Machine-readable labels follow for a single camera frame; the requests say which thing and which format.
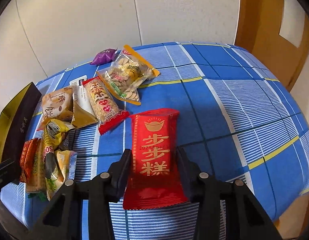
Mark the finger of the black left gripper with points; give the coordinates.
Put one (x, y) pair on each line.
(7, 172)

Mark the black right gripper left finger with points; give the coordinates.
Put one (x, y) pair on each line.
(62, 218)

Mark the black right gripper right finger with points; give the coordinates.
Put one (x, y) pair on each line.
(245, 217)

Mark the small orange-red snack packet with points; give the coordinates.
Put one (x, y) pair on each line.
(27, 158)

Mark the green-lettered cracker packet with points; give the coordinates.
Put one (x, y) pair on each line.
(36, 182)

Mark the yellow black snack bag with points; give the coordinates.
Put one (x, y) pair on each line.
(58, 160)

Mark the red gold-lettered cake packet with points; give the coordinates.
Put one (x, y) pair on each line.
(154, 181)

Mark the dark gold-lined gift box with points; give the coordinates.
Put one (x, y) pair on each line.
(14, 123)

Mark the tan pastry packet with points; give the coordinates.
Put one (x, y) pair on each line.
(57, 105)

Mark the white and gold sachet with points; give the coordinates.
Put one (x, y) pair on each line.
(82, 109)

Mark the red-ended rice bar packet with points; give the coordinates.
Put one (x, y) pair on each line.
(105, 108)

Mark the clear orange-edged seed bag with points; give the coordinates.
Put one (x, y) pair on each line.
(128, 71)

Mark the purple candy wrapper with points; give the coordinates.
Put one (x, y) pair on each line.
(105, 56)

